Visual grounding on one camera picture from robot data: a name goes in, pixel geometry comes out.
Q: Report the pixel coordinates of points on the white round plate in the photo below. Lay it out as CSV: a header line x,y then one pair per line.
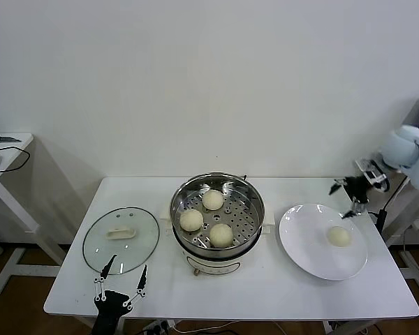
x,y
356,258

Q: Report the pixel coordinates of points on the white side desk with laptop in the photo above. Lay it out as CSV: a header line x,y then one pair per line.
x,y
413,267

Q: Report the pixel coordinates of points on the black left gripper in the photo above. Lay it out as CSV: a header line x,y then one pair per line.
x,y
111,302

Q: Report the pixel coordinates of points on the round glass lid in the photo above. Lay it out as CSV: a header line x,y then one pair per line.
x,y
143,223

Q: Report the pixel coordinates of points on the white electric cooker base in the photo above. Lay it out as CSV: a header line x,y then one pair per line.
x,y
214,268

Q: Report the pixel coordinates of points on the white side desk with mouse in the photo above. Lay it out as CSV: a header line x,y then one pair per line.
x,y
24,137

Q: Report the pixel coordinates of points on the perforated steel steamer basket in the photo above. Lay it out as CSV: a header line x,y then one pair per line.
x,y
244,216

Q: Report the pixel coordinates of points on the white power strip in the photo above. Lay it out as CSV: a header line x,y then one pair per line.
x,y
157,327

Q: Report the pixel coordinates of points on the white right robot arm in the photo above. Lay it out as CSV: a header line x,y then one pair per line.
x,y
405,146

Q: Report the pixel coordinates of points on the white steamed baozi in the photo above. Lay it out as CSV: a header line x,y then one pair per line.
x,y
220,234
191,220
213,200
339,236

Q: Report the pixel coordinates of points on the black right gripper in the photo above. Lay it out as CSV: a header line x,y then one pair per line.
x,y
358,186

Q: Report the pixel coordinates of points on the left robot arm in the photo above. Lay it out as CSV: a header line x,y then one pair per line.
x,y
106,324

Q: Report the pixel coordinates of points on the dark flat tool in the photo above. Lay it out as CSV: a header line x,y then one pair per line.
x,y
1,138

